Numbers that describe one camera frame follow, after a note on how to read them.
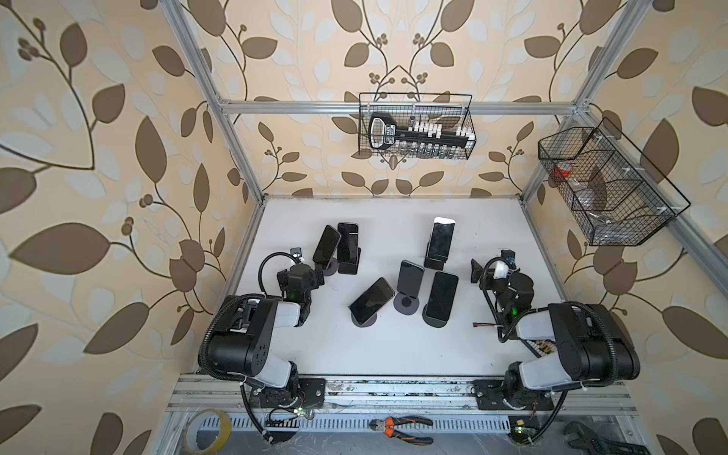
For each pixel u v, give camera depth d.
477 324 0.86
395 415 0.72
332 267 0.98
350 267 0.97
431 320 0.83
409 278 0.80
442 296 0.79
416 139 0.86
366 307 0.83
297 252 0.82
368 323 0.81
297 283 0.72
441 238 0.93
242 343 0.44
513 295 0.70
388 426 0.70
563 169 0.87
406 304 0.91
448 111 0.91
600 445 0.67
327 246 0.92
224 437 0.69
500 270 0.79
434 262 0.96
